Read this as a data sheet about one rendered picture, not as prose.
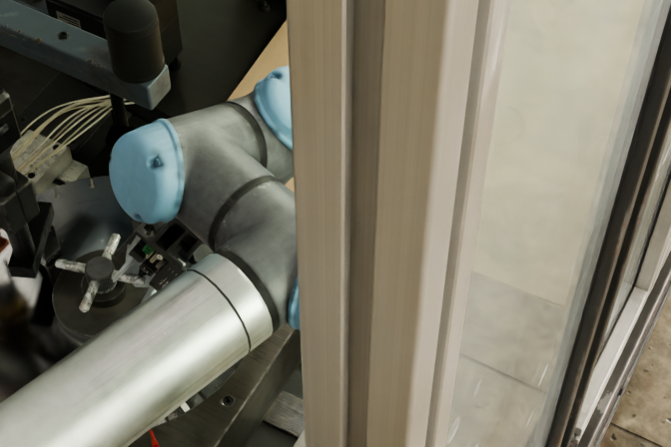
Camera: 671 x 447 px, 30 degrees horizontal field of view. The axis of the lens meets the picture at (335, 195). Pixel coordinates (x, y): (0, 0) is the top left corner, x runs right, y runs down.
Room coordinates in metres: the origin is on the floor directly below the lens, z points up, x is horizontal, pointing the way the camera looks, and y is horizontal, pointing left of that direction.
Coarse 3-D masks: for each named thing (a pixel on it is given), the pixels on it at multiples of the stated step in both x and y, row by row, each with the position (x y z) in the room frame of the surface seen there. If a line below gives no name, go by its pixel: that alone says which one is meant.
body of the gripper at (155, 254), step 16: (144, 224) 0.69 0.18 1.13; (160, 224) 0.69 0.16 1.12; (176, 224) 0.69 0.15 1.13; (128, 240) 0.68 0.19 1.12; (144, 240) 0.67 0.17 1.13; (160, 240) 0.67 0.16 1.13; (176, 240) 0.66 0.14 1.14; (192, 240) 0.68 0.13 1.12; (144, 256) 0.68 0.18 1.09; (160, 256) 0.67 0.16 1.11; (176, 256) 0.67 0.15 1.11; (192, 256) 0.67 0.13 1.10; (160, 272) 0.66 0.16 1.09; (176, 272) 0.66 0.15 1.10; (160, 288) 0.66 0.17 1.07
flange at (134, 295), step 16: (80, 256) 0.77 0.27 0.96; (64, 272) 0.75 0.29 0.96; (80, 272) 0.75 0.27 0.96; (64, 288) 0.73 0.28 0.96; (80, 288) 0.73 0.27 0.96; (128, 288) 0.73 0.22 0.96; (144, 288) 0.73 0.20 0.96; (64, 304) 0.71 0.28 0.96; (96, 304) 0.71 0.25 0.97; (112, 304) 0.71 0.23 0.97; (128, 304) 0.71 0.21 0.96; (64, 320) 0.69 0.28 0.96; (80, 320) 0.69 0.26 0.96; (96, 320) 0.69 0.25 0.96; (112, 320) 0.69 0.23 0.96; (80, 336) 0.68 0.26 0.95
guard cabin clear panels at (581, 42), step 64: (512, 0) 0.31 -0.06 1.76; (576, 0) 0.38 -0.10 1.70; (640, 0) 0.50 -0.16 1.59; (512, 64) 0.32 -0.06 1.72; (576, 64) 0.40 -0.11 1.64; (640, 64) 0.54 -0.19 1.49; (512, 128) 0.33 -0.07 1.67; (576, 128) 0.43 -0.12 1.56; (512, 192) 0.34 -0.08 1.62; (576, 192) 0.46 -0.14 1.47; (512, 256) 0.36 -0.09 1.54; (576, 256) 0.51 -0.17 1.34; (640, 256) 0.84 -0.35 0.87; (512, 320) 0.38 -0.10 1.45; (576, 320) 0.57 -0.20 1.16; (512, 384) 0.41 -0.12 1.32
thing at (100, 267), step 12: (108, 252) 0.75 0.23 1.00; (60, 264) 0.74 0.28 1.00; (72, 264) 0.74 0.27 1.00; (84, 264) 0.74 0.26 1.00; (96, 264) 0.73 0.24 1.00; (108, 264) 0.73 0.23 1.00; (96, 276) 0.72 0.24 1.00; (108, 276) 0.72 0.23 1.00; (120, 276) 0.72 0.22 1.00; (132, 276) 0.72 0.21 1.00; (144, 276) 0.72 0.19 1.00; (96, 288) 0.71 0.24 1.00; (108, 288) 0.72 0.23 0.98; (84, 300) 0.69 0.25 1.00
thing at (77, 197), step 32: (64, 192) 0.87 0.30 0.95; (96, 192) 0.87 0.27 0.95; (64, 224) 0.82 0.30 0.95; (96, 224) 0.82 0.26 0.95; (128, 224) 0.82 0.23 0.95; (0, 256) 0.78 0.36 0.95; (64, 256) 0.78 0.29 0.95; (0, 288) 0.74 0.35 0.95; (32, 288) 0.74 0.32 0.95; (0, 320) 0.70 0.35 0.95; (32, 320) 0.70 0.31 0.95; (0, 352) 0.66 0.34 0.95; (32, 352) 0.66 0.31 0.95; (64, 352) 0.66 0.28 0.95; (0, 384) 0.62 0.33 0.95
